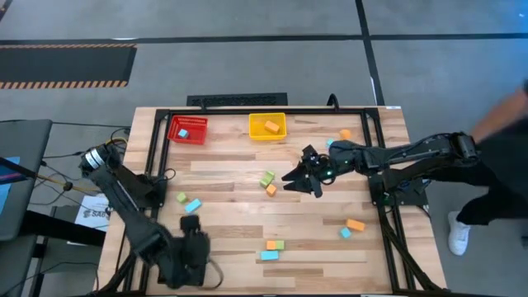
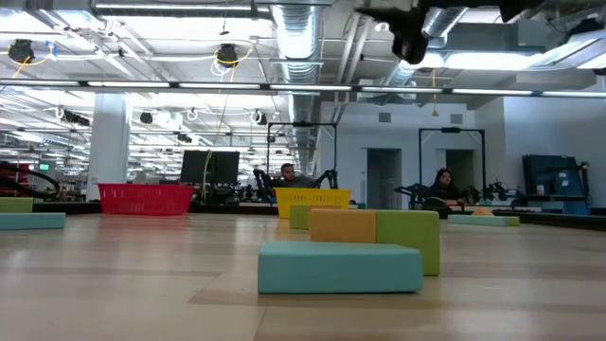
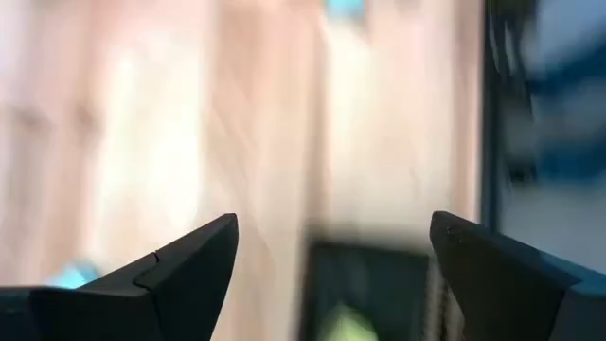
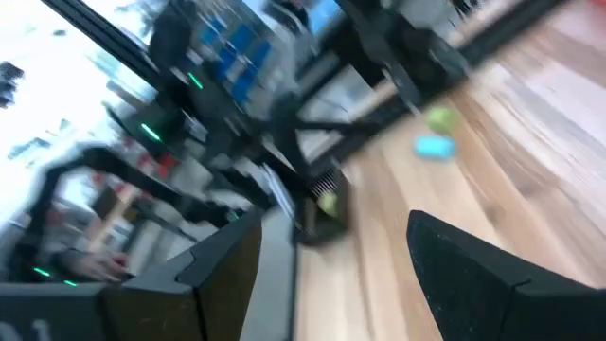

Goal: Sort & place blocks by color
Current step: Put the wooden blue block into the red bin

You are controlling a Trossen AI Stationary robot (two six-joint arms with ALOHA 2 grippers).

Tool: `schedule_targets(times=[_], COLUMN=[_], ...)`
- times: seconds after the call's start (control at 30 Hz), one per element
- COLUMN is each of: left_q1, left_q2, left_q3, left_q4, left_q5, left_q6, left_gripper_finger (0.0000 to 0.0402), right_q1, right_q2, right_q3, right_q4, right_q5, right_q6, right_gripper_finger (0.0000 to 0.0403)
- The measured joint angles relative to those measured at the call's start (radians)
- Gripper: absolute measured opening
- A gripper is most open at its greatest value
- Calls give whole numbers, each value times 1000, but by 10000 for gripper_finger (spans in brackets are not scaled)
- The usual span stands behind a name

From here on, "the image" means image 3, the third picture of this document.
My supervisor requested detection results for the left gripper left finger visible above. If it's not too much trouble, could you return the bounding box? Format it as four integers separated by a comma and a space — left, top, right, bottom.
0, 212, 240, 341

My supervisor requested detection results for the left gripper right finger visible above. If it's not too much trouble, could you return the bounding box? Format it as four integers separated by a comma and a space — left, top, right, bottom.
429, 210, 606, 341

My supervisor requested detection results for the long blue foam block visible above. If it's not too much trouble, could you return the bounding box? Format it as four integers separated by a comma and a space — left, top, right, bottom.
45, 259, 101, 290
323, 0, 369, 24

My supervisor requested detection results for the black plastic basket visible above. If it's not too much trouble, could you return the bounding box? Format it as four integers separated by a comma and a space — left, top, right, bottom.
300, 234, 449, 341

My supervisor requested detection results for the black aluminium table frame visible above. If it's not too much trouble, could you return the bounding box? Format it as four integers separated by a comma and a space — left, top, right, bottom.
480, 0, 508, 233

